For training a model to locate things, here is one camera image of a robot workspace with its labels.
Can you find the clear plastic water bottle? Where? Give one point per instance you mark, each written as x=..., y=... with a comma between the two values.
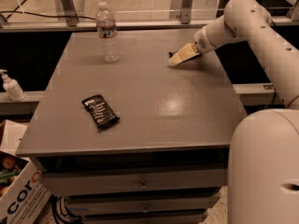
x=107, y=32

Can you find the grey drawer cabinet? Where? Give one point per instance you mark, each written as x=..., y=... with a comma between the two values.
x=164, y=160

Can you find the grey metal post left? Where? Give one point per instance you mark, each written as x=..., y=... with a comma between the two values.
x=69, y=13

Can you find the blue rxbar blueberry wrapper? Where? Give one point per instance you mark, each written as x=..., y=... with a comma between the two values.
x=178, y=57

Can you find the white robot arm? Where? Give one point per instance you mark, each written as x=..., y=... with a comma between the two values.
x=263, y=168

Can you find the white pump dispenser bottle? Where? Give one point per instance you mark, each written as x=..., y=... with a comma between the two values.
x=12, y=87

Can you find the grey metal post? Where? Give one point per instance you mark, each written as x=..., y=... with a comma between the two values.
x=186, y=11
x=69, y=13

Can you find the grey metal post right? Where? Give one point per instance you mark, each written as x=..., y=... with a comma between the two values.
x=186, y=11

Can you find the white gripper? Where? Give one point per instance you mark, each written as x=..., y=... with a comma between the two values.
x=202, y=44

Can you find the white cardboard box with produce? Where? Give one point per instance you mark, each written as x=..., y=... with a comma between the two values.
x=22, y=195

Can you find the black snack bar wrapper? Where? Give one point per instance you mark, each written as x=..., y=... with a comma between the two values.
x=100, y=110

